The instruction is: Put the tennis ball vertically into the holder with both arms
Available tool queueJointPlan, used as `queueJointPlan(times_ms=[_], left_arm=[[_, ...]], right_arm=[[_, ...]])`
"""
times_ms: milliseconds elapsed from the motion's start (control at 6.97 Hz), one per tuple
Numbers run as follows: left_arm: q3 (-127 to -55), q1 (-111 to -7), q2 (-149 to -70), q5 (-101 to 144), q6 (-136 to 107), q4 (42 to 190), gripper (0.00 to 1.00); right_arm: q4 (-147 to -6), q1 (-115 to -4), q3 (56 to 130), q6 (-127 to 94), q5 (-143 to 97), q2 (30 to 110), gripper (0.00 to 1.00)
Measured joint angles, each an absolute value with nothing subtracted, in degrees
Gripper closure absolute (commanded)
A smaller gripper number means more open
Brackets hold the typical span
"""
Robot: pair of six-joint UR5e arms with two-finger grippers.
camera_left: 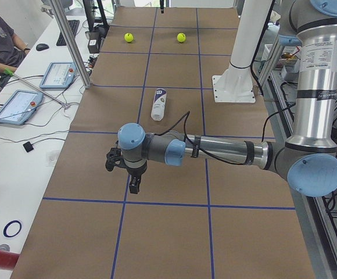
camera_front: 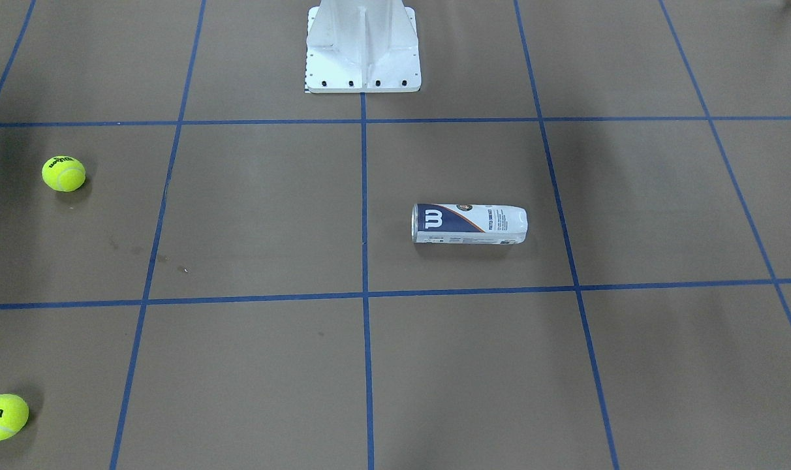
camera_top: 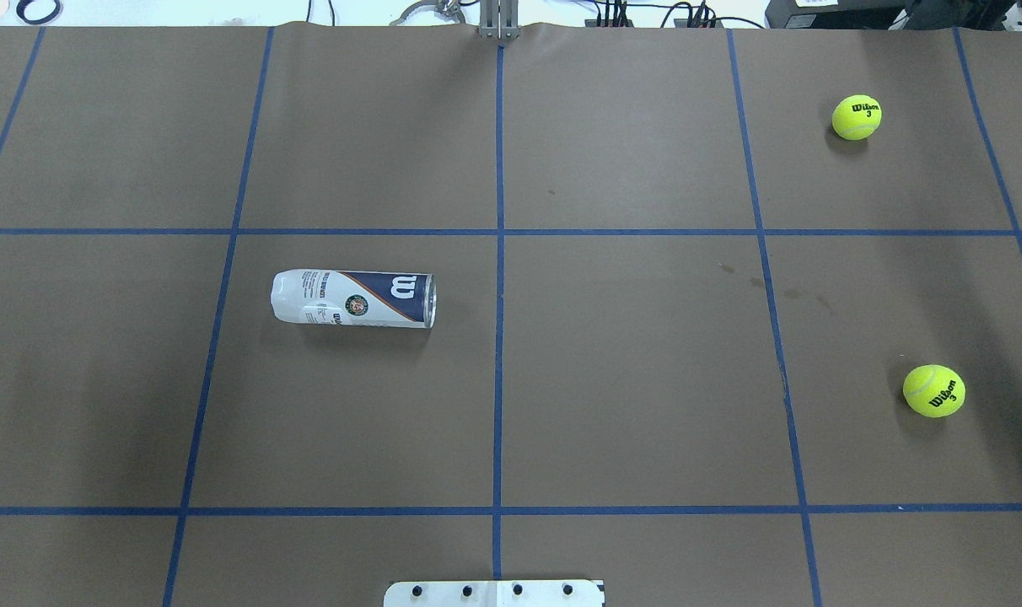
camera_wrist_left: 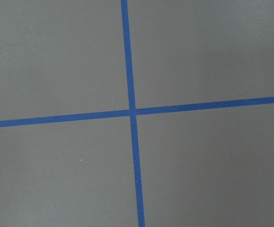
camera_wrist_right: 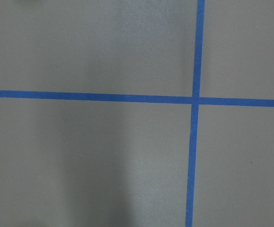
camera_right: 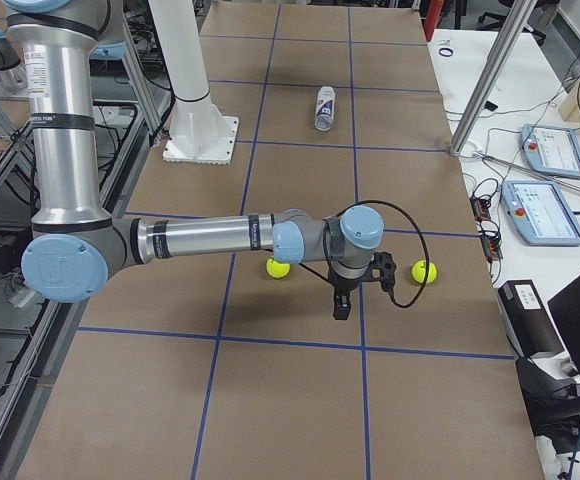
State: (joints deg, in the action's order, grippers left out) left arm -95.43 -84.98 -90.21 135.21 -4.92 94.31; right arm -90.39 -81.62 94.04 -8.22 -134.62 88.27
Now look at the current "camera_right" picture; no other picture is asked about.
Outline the teach pendant tablet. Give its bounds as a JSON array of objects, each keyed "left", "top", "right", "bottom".
[
  {"left": 520, "top": 124, "right": 580, "bottom": 179},
  {"left": 501, "top": 180, "right": 580, "bottom": 247}
]

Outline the orange black electronics module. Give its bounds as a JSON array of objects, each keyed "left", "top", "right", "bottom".
[{"left": 470, "top": 195, "right": 502, "bottom": 264}]

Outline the aluminium frame post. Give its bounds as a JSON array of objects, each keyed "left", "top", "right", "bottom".
[{"left": 448, "top": 0, "right": 535, "bottom": 156}]

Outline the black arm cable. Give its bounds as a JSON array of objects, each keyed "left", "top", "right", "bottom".
[{"left": 321, "top": 200, "right": 430, "bottom": 308}]

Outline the white camera pedestal column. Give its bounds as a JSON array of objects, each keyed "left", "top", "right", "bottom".
[{"left": 149, "top": 0, "right": 239, "bottom": 165}]

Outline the yellow tennis ball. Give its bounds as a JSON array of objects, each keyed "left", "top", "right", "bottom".
[
  {"left": 266, "top": 257, "right": 291, "bottom": 279},
  {"left": 411, "top": 259, "right": 438, "bottom": 285}
]

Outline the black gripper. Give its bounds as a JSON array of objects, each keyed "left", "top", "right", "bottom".
[{"left": 330, "top": 268, "right": 365, "bottom": 320}]

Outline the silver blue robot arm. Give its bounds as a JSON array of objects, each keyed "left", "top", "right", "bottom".
[{"left": 6, "top": 1, "right": 396, "bottom": 320}]

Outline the black box with label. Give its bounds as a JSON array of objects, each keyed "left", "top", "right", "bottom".
[{"left": 497, "top": 279, "right": 564, "bottom": 359}]

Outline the near teach pendant tablet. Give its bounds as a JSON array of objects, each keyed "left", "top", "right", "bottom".
[{"left": 501, "top": 180, "right": 580, "bottom": 247}]

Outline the far teach pendant tablet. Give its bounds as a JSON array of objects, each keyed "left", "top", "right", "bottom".
[{"left": 520, "top": 124, "right": 580, "bottom": 179}]

